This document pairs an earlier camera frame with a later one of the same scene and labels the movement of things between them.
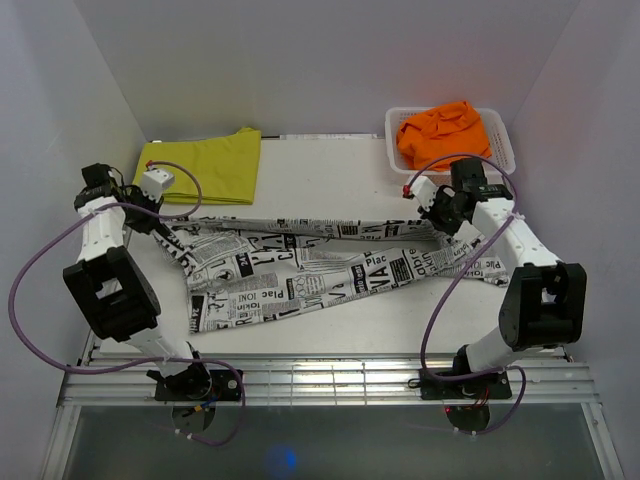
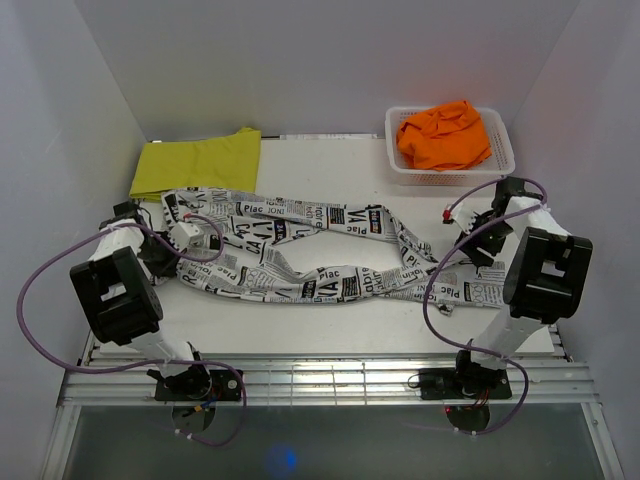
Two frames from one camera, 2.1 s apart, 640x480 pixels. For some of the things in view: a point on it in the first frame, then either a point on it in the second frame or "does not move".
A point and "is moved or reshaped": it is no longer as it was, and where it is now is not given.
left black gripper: (151, 222) → (167, 268)
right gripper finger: (446, 240) → (477, 257)
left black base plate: (225, 386) does not move
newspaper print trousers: (237, 269) is moved or reshaped
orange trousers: (454, 128) does not move
